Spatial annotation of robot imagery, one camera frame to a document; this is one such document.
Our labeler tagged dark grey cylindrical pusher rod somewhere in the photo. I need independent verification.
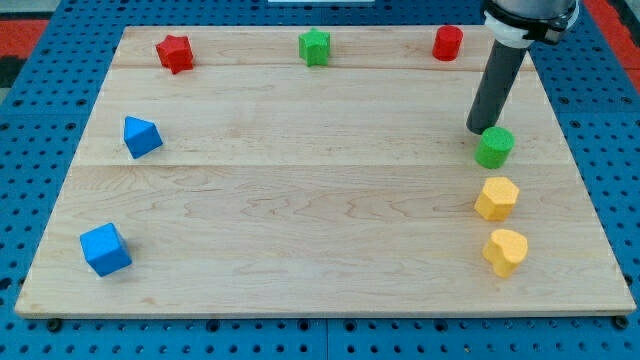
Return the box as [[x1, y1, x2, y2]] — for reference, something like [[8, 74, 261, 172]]
[[466, 41, 528, 135]]

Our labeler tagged blue triangular prism block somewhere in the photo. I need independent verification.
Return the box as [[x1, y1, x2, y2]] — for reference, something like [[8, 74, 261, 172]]
[[123, 116, 163, 159]]

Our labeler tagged light wooden board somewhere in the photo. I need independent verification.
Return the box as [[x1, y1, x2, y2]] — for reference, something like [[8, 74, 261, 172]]
[[15, 26, 636, 319]]

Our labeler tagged green star block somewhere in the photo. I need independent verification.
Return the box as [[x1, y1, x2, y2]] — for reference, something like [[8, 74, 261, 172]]
[[298, 28, 331, 67]]

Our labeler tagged green cylinder block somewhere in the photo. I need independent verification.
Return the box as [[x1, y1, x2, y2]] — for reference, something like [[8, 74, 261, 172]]
[[474, 126, 515, 169]]

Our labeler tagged red cylinder block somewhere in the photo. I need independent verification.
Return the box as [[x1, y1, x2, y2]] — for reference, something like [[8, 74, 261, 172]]
[[432, 25, 464, 61]]

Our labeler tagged red star block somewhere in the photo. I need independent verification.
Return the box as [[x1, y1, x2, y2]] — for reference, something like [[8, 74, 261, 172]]
[[155, 35, 194, 74]]

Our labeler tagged yellow hexagon block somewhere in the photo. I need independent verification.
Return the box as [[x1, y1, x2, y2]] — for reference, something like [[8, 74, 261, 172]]
[[474, 177, 520, 221]]

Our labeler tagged blue cube block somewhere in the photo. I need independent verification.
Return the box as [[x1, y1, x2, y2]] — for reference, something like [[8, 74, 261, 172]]
[[79, 223, 132, 277]]

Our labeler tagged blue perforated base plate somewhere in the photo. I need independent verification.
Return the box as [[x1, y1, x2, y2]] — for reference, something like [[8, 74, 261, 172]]
[[1, 0, 639, 359]]

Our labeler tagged yellow heart block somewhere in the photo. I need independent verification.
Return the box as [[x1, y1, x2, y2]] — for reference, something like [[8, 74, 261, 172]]
[[482, 229, 528, 278]]

